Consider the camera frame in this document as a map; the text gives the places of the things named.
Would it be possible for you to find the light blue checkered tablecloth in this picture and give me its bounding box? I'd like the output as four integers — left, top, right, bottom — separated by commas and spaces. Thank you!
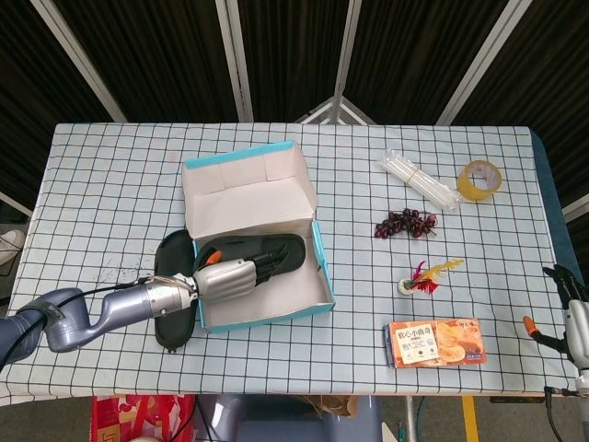
0, 122, 583, 406

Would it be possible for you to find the purple artificial grape bunch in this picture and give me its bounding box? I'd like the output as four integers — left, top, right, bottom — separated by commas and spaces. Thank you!
374, 208, 439, 240

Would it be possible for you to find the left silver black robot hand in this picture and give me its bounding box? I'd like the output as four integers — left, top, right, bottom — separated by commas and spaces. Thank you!
191, 248, 291, 305

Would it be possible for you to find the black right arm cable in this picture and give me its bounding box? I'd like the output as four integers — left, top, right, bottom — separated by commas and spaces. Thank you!
544, 385, 581, 442

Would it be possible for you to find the colourful feather shuttlecock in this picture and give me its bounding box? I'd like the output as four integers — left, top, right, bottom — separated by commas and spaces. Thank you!
398, 258, 465, 296

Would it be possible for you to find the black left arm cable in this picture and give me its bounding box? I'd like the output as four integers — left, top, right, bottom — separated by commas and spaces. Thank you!
0, 276, 156, 367

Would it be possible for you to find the white metal partition foot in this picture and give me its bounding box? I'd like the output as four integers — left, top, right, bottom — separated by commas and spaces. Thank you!
294, 96, 378, 124

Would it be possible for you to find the grey metal table leg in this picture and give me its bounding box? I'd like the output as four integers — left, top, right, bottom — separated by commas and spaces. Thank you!
404, 395, 416, 442

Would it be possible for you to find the dark folding partition screen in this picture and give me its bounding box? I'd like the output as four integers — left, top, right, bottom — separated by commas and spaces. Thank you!
0, 0, 589, 222

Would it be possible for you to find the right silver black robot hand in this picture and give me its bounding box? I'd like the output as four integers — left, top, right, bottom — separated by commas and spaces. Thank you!
523, 264, 589, 368

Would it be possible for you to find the orange snack package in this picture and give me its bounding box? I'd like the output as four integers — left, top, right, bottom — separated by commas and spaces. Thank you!
384, 317, 488, 369

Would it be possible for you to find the bundle of clear plastic tubes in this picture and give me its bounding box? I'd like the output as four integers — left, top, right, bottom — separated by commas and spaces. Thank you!
379, 147, 463, 213

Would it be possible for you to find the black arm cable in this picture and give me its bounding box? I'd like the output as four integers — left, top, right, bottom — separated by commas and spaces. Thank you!
544, 385, 581, 442
0, 276, 156, 367

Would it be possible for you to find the black rubber slipper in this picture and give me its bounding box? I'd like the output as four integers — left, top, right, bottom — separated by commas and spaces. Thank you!
154, 228, 198, 355
192, 233, 307, 286

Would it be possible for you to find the yellow packing tape roll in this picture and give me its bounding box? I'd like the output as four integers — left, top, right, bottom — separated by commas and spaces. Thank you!
456, 159, 503, 203

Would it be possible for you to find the red printed shopping bag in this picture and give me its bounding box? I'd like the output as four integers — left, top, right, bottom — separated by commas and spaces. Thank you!
90, 393, 197, 442

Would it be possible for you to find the light blue cardboard shoe box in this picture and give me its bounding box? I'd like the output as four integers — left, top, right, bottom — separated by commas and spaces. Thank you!
181, 140, 336, 333

